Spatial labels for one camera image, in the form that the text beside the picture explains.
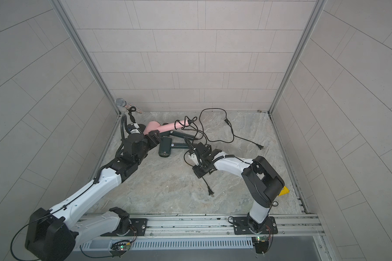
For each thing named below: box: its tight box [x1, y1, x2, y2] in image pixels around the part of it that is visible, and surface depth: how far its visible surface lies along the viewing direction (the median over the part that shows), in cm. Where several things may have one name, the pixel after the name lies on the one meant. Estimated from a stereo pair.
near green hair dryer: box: [158, 136, 191, 158], surface depth 94 cm
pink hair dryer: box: [143, 119, 189, 135], surface depth 78 cm
